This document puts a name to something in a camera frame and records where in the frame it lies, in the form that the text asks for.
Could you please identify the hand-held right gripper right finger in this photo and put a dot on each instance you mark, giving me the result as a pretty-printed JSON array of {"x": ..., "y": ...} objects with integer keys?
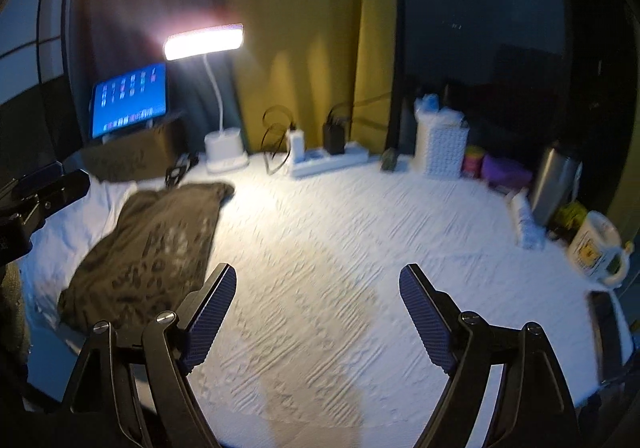
[{"x": 425, "y": 318}]

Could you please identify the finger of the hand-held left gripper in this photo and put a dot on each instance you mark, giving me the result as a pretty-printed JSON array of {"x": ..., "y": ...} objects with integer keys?
[{"x": 55, "y": 193}]

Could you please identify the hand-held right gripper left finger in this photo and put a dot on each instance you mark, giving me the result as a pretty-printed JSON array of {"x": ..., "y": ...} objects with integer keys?
[{"x": 210, "y": 315}]

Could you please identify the dark grey t-shirt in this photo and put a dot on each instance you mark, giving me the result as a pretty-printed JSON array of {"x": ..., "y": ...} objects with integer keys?
[{"x": 150, "y": 238}]

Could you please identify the brown cardboard box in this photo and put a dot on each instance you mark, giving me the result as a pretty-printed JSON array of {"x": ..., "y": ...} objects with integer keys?
[{"x": 125, "y": 156}]

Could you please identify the tablet with lit screen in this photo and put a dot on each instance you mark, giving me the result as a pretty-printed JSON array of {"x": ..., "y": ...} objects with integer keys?
[{"x": 130, "y": 98}]

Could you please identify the white tube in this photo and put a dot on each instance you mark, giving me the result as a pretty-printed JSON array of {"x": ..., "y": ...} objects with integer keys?
[{"x": 522, "y": 220}]

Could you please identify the pink jar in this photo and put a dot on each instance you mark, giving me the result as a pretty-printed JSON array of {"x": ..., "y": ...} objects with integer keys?
[{"x": 472, "y": 163}]

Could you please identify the purple pouch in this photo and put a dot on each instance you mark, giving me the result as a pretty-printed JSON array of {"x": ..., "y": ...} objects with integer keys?
[{"x": 505, "y": 173}]

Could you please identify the white desk lamp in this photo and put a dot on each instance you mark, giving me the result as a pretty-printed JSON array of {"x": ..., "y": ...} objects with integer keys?
[{"x": 225, "y": 148}]

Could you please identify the white plastic basket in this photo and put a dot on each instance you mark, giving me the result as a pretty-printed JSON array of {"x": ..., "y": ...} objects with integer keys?
[{"x": 442, "y": 148}]

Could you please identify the yellow-green packet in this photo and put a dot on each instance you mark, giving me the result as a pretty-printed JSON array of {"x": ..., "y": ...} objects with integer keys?
[{"x": 570, "y": 218}]

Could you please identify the white printed mug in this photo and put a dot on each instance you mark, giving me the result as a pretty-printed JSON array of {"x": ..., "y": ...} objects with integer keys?
[{"x": 592, "y": 243}]

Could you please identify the white power strip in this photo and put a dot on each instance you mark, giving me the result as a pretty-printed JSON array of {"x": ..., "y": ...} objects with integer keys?
[{"x": 330, "y": 159}]

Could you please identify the steel tumbler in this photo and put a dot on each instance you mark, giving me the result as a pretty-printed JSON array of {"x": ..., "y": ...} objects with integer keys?
[{"x": 552, "y": 183}]

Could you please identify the white charger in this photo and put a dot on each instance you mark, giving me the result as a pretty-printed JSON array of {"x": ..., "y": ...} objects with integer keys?
[{"x": 297, "y": 143}]

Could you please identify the black charger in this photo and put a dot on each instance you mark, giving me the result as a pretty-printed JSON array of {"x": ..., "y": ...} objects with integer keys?
[{"x": 334, "y": 136}]

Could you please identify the dark grey curtain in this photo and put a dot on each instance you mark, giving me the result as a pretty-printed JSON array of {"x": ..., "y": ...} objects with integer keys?
[{"x": 140, "y": 3}]

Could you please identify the white paper packet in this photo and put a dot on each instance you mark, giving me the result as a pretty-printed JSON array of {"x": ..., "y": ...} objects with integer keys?
[{"x": 435, "y": 106}]

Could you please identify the yellow-green curtain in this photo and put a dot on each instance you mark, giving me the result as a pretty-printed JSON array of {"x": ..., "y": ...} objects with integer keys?
[{"x": 310, "y": 53}]

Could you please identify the dark glass window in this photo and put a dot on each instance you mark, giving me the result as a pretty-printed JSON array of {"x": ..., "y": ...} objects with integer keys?
[{"x": 500, "y": 28}]

